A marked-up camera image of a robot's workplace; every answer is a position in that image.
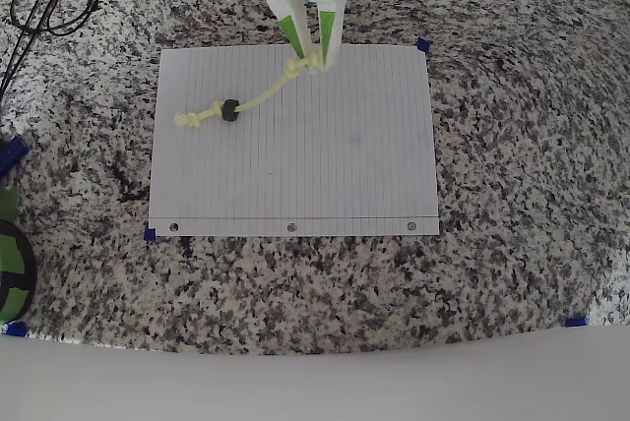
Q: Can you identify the yellow knotted rope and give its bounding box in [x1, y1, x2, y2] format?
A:
[172, 54, 329, 130]

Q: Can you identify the lined paper sheet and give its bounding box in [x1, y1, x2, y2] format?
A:
[147, 44, 441, 238]

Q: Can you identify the green tape strip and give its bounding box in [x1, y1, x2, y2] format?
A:
[0, 186, 21, 219]

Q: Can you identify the black and green camera stand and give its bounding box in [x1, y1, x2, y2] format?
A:
[0, 216, 38, 325]

